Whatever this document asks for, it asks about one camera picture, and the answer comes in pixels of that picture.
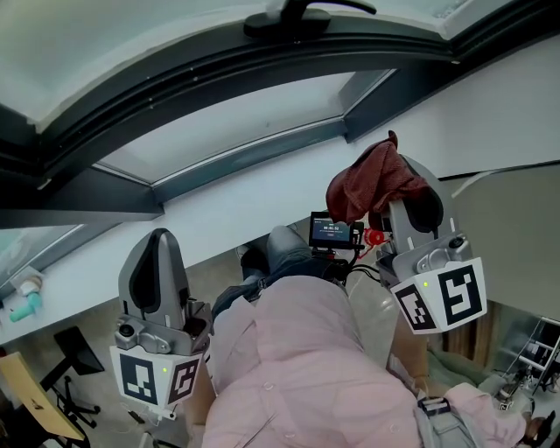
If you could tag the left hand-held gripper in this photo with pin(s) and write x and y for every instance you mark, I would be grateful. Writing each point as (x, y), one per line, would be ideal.
(140, 372)

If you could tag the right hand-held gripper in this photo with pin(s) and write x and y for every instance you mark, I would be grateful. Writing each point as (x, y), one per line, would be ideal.
(455, 297)

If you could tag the red wiping cloth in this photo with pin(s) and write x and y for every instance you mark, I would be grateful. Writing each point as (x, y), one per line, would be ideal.
(372, 184)

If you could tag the person's right forearm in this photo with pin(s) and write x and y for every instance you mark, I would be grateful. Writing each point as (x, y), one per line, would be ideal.
(413, 354)

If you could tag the person's left forearm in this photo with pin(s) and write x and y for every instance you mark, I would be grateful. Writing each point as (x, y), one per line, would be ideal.
(199, 398)

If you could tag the clear plastic bottle red label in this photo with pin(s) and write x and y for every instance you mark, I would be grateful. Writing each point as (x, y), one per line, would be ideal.
(375, 237)

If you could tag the white partition panel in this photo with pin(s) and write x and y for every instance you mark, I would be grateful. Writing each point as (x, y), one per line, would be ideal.
(512, 240)

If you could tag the small black display device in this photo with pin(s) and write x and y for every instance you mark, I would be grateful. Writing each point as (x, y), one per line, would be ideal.
(332, 229)

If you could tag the person's left shoe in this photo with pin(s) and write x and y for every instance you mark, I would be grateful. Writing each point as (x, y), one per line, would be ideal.
(254, 262)

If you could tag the white tape roll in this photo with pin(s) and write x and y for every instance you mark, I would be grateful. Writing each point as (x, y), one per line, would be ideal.
(30, 285)

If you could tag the white power strip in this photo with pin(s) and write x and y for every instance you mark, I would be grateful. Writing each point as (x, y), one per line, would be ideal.
(166, 415)

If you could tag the teal plastic tool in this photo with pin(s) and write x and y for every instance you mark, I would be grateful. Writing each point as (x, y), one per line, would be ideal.
(26, 308)

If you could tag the large fixed frosted window pane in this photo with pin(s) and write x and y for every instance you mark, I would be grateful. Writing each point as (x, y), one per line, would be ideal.
(26, 249)

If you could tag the person's dark trousers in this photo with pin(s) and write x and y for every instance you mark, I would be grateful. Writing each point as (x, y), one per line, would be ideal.
(284, 254)

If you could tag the black office chair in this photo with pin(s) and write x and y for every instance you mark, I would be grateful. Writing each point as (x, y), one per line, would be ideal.
(74, 407)

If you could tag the yellow chair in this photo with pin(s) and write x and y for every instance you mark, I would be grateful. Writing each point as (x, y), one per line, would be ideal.
(35, 394)

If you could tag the person's pink shirt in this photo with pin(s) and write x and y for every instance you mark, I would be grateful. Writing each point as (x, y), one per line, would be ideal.
(306, 372)

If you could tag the spare grey hand-held gripper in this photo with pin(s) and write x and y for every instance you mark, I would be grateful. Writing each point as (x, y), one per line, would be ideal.
(512, 391)

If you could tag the openable frosted window sash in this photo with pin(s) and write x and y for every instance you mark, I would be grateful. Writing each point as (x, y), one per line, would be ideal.
(87, 44)

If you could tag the dark grey window frame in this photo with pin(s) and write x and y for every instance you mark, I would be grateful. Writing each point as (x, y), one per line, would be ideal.
(87, 197)

